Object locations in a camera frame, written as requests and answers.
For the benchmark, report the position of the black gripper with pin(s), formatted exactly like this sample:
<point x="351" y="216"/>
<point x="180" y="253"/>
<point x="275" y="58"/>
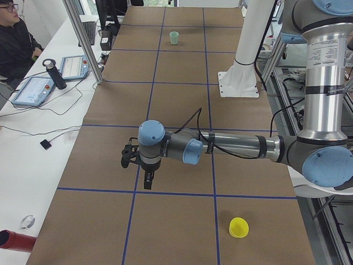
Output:
<point x="149" y="168"/>

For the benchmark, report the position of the yellow cup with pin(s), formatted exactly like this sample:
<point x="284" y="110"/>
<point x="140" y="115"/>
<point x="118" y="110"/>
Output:
<point x="238" y="228"/>

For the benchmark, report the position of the red cylinder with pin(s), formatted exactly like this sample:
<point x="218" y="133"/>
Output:
<point x="11" y="240"/>

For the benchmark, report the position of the far teach pendant tablet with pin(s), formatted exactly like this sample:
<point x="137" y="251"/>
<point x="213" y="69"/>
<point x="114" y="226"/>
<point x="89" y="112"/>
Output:
<point x="74" y="67"/>

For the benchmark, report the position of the aluminium frame post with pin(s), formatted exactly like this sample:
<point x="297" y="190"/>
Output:
<point x="76" y="22"/>

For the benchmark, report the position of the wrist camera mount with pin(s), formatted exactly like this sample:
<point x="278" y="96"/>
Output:
<point x="130" y="154"/>

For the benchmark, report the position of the black water bottle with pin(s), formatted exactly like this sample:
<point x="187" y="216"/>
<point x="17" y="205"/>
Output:
<point x="50" y="65"/>

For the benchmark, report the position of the small black square device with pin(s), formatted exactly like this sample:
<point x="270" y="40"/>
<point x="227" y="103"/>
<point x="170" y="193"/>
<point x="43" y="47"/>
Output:
<point x="45" y="144"/>

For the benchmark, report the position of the black keyboard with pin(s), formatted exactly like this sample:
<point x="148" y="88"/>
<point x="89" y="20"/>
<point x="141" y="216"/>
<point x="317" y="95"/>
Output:
<point x="90" y="29"/>

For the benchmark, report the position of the near teach pendant tablet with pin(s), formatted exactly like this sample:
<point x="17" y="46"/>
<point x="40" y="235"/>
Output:
<point x="34" y="92"/>

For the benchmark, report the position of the green cup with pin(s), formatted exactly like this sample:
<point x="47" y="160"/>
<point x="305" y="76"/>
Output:
<point x="174" y="37"/>

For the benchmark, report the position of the teach pendant tablet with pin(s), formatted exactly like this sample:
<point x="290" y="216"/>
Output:
<point x="74" y="67"/>
<point x="34" y="92"/>

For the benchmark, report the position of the black box with label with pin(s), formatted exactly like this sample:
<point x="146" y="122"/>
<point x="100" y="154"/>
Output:
<point x="106" y="38"/>

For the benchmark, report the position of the white camera post with base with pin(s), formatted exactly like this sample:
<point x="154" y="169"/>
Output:
<point x="240" y="79"/>

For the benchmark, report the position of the seated person in black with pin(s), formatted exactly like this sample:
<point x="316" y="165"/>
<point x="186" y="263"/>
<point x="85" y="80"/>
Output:
<point x="19" y="49"/>

